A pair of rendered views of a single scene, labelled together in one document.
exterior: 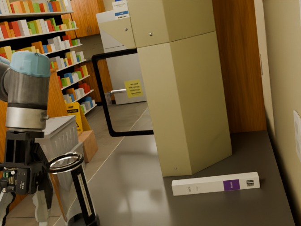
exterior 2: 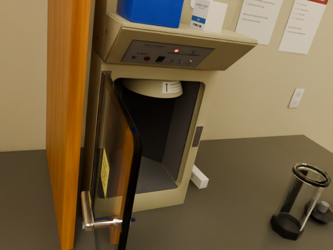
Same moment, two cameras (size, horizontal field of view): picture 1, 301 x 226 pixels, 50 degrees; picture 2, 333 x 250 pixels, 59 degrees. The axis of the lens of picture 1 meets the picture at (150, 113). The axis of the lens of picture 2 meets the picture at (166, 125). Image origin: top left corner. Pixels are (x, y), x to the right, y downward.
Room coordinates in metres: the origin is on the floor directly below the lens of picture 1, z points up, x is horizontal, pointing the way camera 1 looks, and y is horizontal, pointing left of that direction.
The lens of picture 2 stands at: (1.72, 0.48, 1.58)
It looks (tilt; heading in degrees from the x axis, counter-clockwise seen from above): 25 degrees down; 224
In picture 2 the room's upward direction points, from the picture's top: 12 degrees clockwise
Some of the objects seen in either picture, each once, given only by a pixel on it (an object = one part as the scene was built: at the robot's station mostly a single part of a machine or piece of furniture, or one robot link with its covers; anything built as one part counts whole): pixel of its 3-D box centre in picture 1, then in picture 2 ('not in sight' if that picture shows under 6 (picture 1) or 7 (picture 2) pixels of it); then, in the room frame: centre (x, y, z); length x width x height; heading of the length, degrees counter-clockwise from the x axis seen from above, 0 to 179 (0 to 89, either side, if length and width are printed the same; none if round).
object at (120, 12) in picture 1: (122, 10); (208, 15); (1.20, 0.03, 1.54); 0.05 x 0.05 x 0.06; 82
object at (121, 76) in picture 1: (130, 94); (106, 187); (1.44, 0.07, 1.19); 0.30 x 0.01 x 0.40; 68
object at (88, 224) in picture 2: not in sight; (96, 210); (1.49, 0.13, 1.20); 0.10 x 0.05 x 0.03; 68
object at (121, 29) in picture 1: (130, 32); (181, 49); (1.24, 0.01, 1.46); 0.32 x 0.11 x 0.10; 164
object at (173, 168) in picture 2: not in sight; (137, 121); (1.19, -0.16, 1.19); 0.26 x 0.24 x 0.35; 164
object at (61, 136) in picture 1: (50, 139); not in sight; (3.29, 1.09, 0.49); 0.60 x 0.42 x 0.33; 164
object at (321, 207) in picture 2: not in sight; (321, 210); (0.68, 0.30, 0.97); 0.09 x 0.09 x 0.07
